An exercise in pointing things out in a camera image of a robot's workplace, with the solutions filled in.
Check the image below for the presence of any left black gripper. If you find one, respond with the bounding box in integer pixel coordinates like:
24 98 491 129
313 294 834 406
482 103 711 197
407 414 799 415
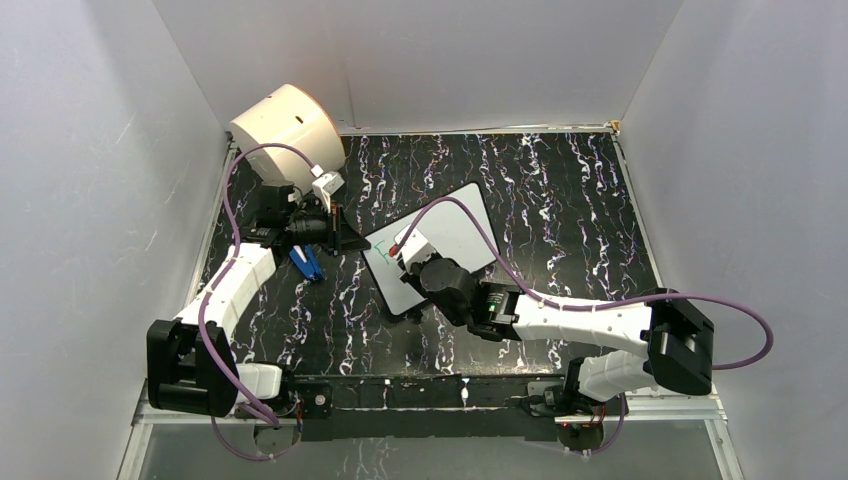
286 202 371 257

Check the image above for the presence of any small white whiteboard black frame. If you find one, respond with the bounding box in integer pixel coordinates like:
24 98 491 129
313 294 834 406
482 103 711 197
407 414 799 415
363 182 497 316

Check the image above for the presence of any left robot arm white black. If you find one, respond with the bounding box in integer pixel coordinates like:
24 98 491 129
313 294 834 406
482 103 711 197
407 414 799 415
146 174 370 424

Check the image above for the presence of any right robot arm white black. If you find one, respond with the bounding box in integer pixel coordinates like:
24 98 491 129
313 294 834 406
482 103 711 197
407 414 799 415
400 258 714 414

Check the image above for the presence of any white cylindrical drum container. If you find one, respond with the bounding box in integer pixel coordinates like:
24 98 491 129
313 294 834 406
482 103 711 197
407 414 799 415
229 84 346 192

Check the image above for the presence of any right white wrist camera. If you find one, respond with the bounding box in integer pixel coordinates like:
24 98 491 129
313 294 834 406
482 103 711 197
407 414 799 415
389 225 437 272

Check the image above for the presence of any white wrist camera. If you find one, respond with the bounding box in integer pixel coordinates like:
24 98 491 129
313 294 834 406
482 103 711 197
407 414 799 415
389 225 437 272
310 165 345 212

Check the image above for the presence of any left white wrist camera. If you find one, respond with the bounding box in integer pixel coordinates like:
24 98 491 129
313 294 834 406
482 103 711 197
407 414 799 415
310 165 345 212

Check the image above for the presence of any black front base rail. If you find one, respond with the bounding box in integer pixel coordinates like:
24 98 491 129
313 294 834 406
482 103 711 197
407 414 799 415
298 374 577 442

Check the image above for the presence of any aluminium frame rail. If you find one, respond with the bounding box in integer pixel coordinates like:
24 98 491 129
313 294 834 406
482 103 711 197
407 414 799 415
132 374 729 425

